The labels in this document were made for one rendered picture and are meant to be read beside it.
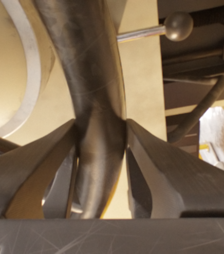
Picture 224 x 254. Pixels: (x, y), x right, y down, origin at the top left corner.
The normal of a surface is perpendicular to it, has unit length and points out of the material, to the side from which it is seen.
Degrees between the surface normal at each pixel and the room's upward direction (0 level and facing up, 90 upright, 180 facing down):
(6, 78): 116
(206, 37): 90
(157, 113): 90
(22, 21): 90
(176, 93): 90
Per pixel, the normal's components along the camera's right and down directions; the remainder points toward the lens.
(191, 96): 0.02, 0.58
